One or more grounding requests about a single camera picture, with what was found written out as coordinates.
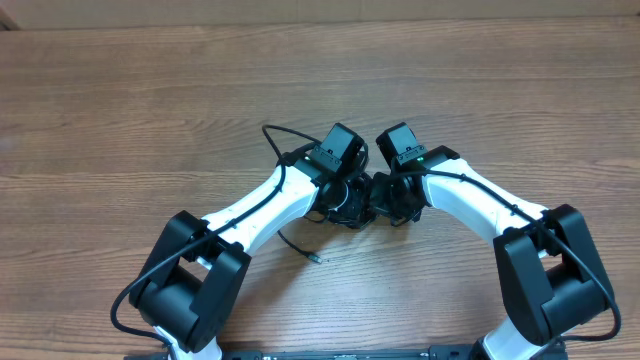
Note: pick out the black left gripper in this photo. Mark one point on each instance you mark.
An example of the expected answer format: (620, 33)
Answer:
(356, 208)

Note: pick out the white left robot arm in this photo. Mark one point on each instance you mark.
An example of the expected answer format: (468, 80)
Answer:
(189, 284)

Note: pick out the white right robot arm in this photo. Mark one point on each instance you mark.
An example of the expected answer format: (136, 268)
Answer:
(554, 286)

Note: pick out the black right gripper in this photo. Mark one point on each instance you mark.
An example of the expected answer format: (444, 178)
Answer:
(377, 185)

